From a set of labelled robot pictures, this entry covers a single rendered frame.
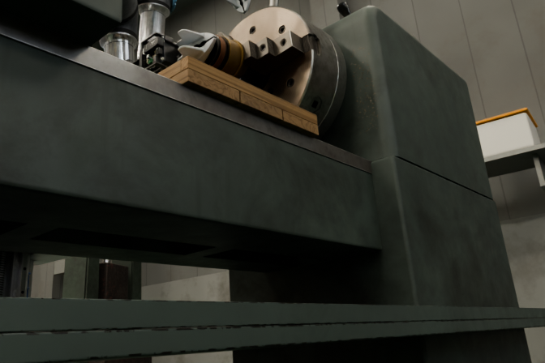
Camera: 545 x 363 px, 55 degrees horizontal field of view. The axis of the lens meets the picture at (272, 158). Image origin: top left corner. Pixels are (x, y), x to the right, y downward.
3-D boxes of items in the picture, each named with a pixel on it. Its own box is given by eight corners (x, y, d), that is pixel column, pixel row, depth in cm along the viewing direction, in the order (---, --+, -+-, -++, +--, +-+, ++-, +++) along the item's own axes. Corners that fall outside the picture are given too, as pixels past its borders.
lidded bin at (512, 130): (547, 160, 366) (537, 124, 375) (536, 145, 335) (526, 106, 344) (477, 176, 391) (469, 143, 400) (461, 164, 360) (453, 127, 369)
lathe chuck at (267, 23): (227, 160, 127) (238, 40, 134) (335, 146, 106) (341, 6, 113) (199, 151, 120) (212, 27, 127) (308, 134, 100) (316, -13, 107)
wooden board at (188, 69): (186, 185, 113) (185, 168, 115) (319, 135, 92) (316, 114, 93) (53, 155, 92) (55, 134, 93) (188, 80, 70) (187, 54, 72)
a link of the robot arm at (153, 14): (117, 121, 176) (129, -23, 188) (158, 129, 184) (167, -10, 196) (129, 113, 166) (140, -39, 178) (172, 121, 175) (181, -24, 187)
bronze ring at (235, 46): (221, 55, 114) (189, 39, 107) (253, 39, 108) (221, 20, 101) (222, 93, 111) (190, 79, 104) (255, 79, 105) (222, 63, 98)
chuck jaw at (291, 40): (272, 63, 115) (315, 37, 108) (276, 83, 113) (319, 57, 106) (238, 44, 107) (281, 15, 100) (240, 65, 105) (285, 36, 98)
